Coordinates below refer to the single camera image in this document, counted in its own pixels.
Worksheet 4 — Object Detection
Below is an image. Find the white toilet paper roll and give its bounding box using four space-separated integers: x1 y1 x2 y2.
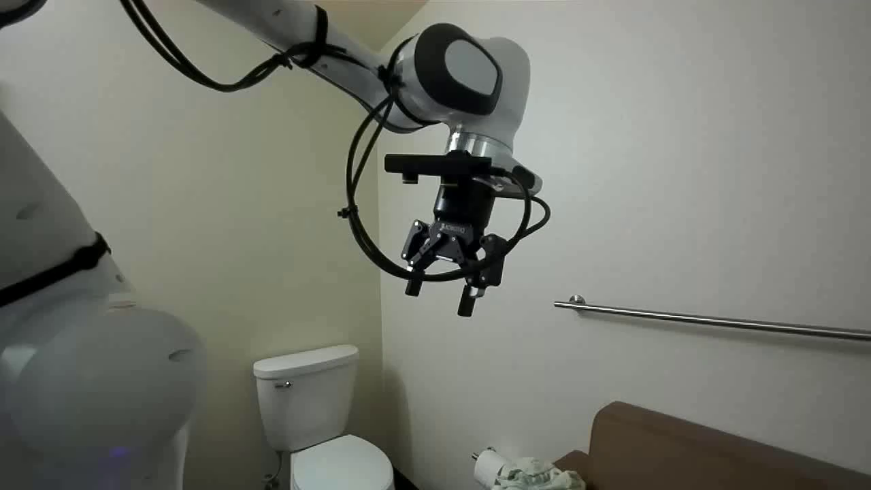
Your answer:
470 447 512 490

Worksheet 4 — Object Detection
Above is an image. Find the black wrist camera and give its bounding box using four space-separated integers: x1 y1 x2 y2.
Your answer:
381 149 543 198

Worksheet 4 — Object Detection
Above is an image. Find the pale green terry cloth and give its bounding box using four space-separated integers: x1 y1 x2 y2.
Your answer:
493 455 588 490

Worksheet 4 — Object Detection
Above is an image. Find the metal wall grab bar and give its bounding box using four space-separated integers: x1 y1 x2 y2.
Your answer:
553 291 871 346

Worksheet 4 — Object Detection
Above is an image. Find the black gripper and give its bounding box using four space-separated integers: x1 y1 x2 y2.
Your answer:
399 174 512 318

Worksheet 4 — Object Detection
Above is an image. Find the black strap on arm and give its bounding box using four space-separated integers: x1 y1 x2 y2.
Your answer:
0 231 115 311

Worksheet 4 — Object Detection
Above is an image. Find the brown cardboard box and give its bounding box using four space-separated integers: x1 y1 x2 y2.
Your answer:
553 399 871 490

